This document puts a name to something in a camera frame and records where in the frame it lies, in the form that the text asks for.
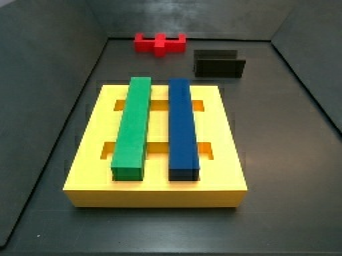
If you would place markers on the red three-pronged block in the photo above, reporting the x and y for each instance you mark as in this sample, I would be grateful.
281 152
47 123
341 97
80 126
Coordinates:
159 45

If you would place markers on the black angled bracket stand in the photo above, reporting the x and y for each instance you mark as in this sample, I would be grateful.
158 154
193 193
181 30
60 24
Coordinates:
218 64

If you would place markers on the blue rectangular bar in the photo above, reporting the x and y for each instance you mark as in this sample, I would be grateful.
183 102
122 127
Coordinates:
183 161

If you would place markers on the yellow slotted base board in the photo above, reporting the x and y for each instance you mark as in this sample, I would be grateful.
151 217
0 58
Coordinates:
221 186

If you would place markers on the green rectangular bar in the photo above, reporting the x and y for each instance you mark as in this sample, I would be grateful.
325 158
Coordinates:
127 164

